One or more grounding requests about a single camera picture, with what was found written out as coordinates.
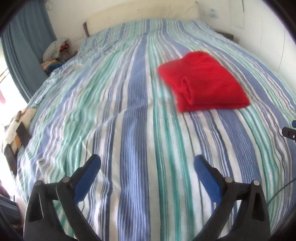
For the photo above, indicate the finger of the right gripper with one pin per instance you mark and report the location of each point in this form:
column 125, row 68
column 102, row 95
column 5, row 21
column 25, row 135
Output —
column 290, row 133

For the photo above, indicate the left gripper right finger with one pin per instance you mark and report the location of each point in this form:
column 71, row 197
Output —
column 252, row 219

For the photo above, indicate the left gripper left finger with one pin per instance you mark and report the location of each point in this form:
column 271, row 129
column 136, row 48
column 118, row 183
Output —
column 41, row 218

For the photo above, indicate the red sweater with white print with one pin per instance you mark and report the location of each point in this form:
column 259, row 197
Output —
column 200, row 82

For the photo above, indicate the pile of clothes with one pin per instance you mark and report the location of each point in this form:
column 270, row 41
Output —
column 56, row 55

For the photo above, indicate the patchwork cushion bench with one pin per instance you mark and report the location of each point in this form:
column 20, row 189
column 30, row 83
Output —
column 16, row 135

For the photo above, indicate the striped blue green bedspread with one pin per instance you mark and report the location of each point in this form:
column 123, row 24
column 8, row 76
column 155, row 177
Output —
column 109, row 100

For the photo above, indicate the cream padded headboard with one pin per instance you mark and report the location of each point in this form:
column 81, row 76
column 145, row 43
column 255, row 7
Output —
column 141, row 10

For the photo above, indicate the teal blue curtain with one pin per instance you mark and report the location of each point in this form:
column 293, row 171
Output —
column 24, row 42

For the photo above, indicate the white wall switch panel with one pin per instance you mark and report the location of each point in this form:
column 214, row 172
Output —
column 212, row 13

